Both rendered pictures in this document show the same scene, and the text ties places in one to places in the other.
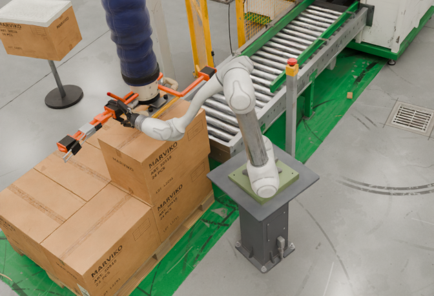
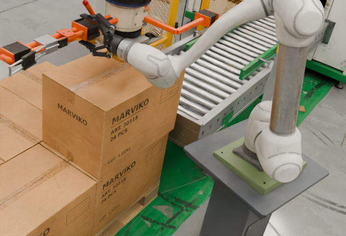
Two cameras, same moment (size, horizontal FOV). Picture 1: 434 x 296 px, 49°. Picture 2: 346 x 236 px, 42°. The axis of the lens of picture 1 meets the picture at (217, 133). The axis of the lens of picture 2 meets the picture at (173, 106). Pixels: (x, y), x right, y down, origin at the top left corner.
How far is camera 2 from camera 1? 1.12 m
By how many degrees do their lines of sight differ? 13
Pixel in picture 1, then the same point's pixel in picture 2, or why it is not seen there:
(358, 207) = (328, 228)
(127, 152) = (85, 96)
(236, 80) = not seen: outside the picture
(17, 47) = not seen: outside the picture
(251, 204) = (248, 192)
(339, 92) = not seen: hidden behind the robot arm
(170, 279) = not seen: outside the picture
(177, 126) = (173, 65)
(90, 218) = (7, 184)
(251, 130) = (296, 77)
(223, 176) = (206, 153)
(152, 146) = (121, 95)
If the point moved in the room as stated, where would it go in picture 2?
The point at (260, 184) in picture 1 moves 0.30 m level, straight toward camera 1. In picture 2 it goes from (282, 161) to (301, 221)
